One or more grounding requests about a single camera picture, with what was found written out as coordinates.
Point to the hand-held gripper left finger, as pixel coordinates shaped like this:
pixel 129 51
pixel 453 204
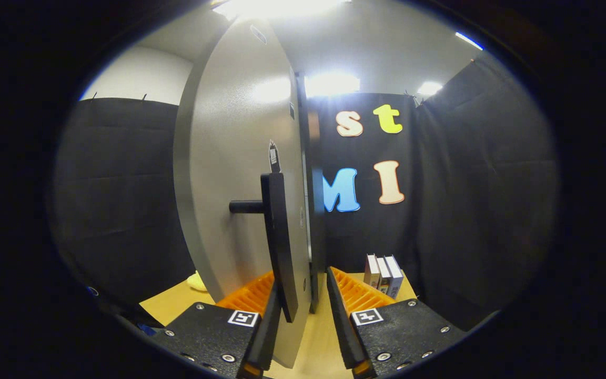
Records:
pixel 266 337

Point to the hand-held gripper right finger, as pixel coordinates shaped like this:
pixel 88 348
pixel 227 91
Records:
pixel 341 326

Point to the beige book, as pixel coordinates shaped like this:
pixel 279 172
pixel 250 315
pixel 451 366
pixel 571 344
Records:
pixel 384 276

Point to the pale yellow object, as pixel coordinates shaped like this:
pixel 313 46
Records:
pixel 196 281

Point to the dark grey cabinet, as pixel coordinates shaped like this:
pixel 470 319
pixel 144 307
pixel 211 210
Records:
pixel 316 237

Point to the black backdrop cloth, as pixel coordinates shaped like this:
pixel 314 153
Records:
pixel 113 200

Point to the small ceiling light panel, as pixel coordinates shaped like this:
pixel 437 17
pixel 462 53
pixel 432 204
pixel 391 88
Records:
pixel 429 88
pixel 332 84

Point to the long strip ceiling light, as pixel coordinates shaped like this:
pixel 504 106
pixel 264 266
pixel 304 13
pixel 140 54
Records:
pixel 468 40

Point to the large ceiling light panel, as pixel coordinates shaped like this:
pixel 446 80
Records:
pixel 276 6

